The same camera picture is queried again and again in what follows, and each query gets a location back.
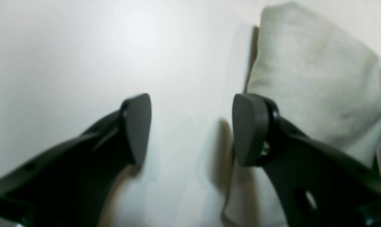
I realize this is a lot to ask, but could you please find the beige t-shirt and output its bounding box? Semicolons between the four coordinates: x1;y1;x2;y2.
224;2;381;227

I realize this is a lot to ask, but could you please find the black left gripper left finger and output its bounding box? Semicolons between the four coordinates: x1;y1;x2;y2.
0;93;152;227

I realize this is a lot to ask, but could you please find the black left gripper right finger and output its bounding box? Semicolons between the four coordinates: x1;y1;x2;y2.
232;94;381;227

